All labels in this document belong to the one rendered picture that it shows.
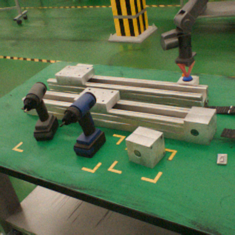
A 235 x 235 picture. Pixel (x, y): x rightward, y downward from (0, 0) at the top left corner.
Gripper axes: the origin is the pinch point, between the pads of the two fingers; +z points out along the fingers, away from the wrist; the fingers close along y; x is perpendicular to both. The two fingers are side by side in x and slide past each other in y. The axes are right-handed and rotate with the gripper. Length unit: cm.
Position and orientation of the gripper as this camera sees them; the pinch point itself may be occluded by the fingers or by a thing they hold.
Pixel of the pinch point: (187, 75)
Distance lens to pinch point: 165.2
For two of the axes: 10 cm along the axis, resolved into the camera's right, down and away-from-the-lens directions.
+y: -4.9, 5.3, -6.9
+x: 8.6, 1.4, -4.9
